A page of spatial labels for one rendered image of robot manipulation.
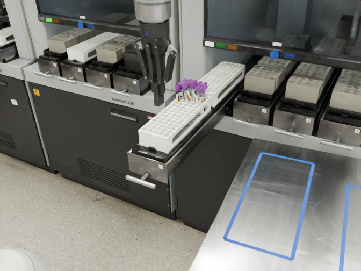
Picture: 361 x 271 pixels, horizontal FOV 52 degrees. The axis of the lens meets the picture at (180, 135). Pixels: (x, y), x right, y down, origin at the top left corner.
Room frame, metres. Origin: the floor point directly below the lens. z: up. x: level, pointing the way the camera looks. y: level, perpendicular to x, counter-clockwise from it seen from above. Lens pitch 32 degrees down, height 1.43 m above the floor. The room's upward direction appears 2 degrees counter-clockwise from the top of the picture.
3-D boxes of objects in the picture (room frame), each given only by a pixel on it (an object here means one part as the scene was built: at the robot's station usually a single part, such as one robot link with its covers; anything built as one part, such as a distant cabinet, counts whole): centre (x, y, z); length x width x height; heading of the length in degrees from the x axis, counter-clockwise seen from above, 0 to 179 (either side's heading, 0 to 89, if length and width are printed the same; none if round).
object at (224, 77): (1.30, -0.15, 0.83); 0.30 x 0.10 x 0.06; 150
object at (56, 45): (1.75, 0.58, 0.85); 0.12 x 0.02 x 0.06; 60
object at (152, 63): (0.94, 0.07, 1.06); 0.04 x 0.01 x 0.11; 150
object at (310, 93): (1.17, -0.43, 0.85); 0.12 x 0.02 x 0.06; 59
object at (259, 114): (1.45, -0.42, 0.78); 0.73 x 0.14 x 0.09; 150
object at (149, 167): (1.14, -0.06, 0.78); 0.73 x 0.14 x 0.09; 150
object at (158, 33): (0.94, 0.06, 1.13); 0.08 x 0.07 x 0.09; 60
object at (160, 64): (0.93, 0.05, 1.06); 0.04 x 0.01 x 0.11; 150
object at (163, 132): (1.02, 0.01, 0.83); 0.30 x 0.10 x 0.06; 150
